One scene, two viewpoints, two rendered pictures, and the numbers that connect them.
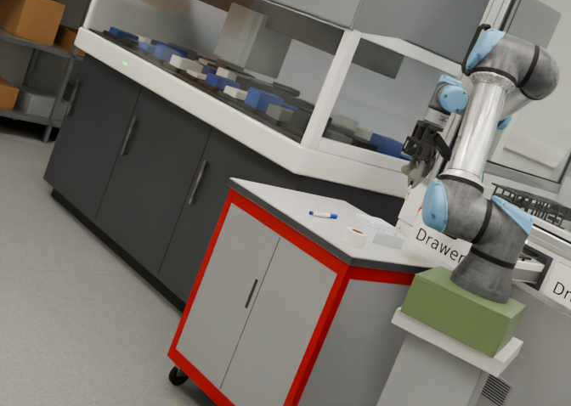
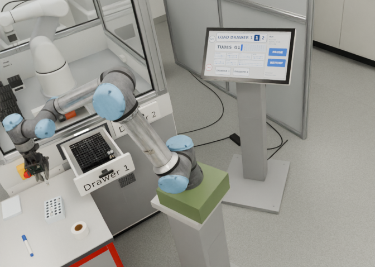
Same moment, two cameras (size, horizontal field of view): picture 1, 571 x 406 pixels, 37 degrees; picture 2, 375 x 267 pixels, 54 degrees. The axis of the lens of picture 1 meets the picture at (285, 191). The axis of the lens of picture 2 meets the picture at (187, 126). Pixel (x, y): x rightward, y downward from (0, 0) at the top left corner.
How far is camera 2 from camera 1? 1.91 m
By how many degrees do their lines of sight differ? 68
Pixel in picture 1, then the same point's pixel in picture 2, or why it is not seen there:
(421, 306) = (206, 212)
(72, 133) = not seen: outside the picture
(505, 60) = (131, 97)
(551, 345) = (134, 146)
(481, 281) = (199, 176)
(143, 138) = not seen: outside the picture
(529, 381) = (138, 163)
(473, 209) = (187, 164)
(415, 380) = (207, 225)
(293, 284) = not seen: outside the picture
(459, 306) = (215, 194)
